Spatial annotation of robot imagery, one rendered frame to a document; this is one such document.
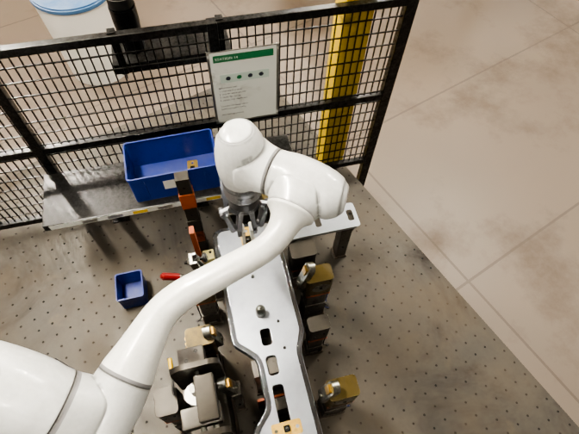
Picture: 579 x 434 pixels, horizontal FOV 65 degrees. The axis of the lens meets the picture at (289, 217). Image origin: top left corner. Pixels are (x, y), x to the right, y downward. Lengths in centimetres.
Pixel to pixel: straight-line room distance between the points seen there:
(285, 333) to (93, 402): 71
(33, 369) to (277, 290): 83
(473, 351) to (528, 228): 142
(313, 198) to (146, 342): 40
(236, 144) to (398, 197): 215
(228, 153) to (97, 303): 114
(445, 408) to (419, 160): 182
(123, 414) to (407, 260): 134
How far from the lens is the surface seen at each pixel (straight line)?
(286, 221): 87
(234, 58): 149
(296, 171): 88
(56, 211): 174
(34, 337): 194
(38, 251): 209
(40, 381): 85
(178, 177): 147
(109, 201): 169
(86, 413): 86
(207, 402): 121
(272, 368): 141
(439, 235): 288
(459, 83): 380
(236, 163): 90
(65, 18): 334
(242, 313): 145
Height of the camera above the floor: 237
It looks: 59 degrees down
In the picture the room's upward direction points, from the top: 3 degrees clockwise
